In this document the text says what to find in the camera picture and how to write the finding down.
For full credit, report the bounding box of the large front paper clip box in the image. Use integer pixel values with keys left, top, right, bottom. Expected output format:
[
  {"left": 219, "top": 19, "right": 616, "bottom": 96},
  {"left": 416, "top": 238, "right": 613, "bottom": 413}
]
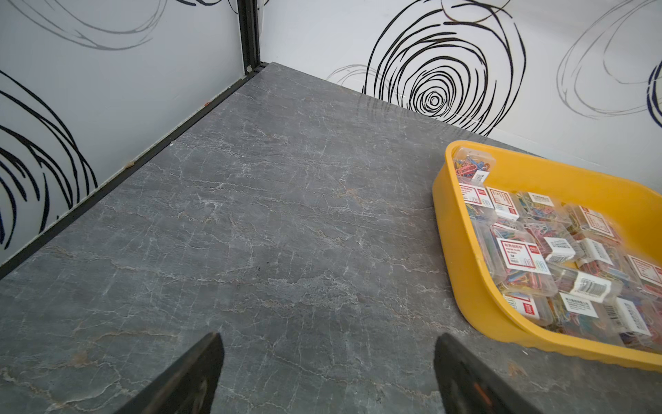
[{"left": 485, "top": 225, "right": 558, "bottom": 297}]

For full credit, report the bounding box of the yellow plastic storage tray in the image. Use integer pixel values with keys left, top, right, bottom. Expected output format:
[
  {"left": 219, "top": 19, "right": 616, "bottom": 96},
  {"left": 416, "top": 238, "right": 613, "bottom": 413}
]
[{"left": 432, "top": 141, "right": 661, "bottom": 372}]

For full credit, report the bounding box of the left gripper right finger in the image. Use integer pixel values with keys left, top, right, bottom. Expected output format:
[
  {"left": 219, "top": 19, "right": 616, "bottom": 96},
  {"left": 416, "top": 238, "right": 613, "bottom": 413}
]
[{"left": 434, "top": 333, "right": 540, "bottom": 414}]

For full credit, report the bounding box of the paper clip box top corner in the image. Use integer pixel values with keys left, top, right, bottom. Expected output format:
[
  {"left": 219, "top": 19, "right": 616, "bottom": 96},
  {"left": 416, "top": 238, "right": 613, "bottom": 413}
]
[{"left": 453, "top": 148, "right": 496, "bottom": 185}]

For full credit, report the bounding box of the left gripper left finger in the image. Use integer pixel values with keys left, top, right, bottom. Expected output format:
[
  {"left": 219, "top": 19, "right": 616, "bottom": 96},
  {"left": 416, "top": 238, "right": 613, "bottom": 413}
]
[{"left": 117, "top": 332, "right": 225, "bottom": 413}]

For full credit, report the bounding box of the paper clip box red label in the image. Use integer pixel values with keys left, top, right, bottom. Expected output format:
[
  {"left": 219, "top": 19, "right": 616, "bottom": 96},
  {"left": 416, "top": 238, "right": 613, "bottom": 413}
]
[{"left": 459, "top": 182, "right": 498, "bottom": 224}]

